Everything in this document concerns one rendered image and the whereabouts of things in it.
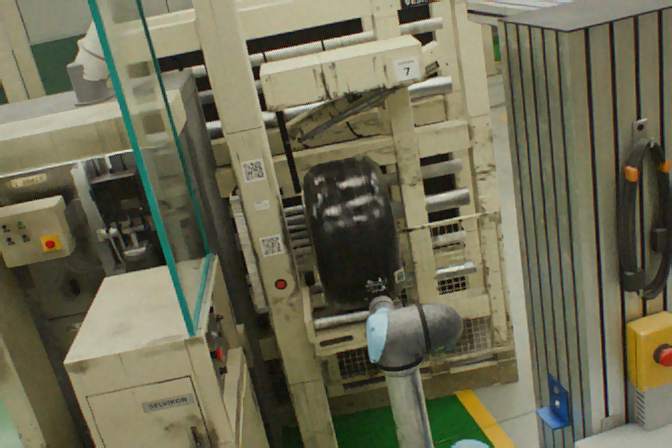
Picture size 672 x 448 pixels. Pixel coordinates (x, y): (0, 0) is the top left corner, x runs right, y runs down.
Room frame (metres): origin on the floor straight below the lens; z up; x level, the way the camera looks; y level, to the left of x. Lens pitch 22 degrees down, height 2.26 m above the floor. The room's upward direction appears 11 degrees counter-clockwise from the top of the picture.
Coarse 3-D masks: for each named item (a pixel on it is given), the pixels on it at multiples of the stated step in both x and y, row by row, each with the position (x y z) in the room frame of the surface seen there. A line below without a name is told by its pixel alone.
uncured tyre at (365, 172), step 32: (352, 160) 2.55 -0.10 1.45; (320, 192) 2.40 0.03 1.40; (352, 192) 2.38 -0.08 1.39; (384, 192) 2.39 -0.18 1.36; (320, 224) 2.33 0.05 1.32; (352, 224) 2.31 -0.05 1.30; (384, 224) 2.30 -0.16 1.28; (320, 256) 2.30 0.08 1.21; (352, 256) 2.27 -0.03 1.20; (384, 256) 2.27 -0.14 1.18; (352, 288) 2.29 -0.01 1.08
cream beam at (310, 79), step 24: (360, 48) 2.87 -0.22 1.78; (384, 48) 2.76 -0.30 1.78; (408, 48) 2.73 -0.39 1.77; (264, 72) 2.77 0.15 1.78; (288, 72) 2.73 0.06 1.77; (312, 72) 2.73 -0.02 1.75; (336, 72) 2.73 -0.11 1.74; (360, 72) 2.73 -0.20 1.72; (384, 72) 2.73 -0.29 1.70; (264, 96) 2.73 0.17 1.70; (288, 96) 2.73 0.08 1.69; (312, 96) 2.73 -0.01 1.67; (336, 96) 2.73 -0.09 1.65
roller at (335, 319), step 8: (400, 304) 2.40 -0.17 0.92; (344, 312) 2.41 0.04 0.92; (352, 312) 2.40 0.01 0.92; (360, 312) 2.40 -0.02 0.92; (320, 320) 2.40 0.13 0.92; (328, 320) 2.39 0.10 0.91; (336, 320) 2.39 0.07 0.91; (344, 320) 2.39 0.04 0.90; (352, 320) 2.39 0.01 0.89; (360, 320) 2.39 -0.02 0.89; (320, 328) 2.39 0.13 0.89
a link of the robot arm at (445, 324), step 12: (432, 312) 1.55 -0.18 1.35; (444, 312) 1.56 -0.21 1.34; (456, 312) 1.59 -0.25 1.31; (432, 324) 1.53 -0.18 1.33; (444, 324) 1.53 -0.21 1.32; (456, 324) 1.55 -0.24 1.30; (432, 336) 1.52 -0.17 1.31; (444, 336) 1.52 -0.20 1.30; (456, 336) 1.56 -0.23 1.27; (432, 348) 1.53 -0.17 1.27; (444, 348) 1.85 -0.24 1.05
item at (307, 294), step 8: (304, 280) 2.69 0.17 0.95; (304, 288) 2.62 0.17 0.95; (304, 296) 2.55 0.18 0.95; (312, 296) 2.67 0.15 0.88; (304, 304) 2.48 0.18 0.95; (312, 304) 2.60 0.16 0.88; (304, 312) 2.42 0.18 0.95; (312, 312) 2.44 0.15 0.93; (312, 320) 2.38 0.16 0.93; (312, 328) 2.35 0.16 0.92; (312, 336) 2.35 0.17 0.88
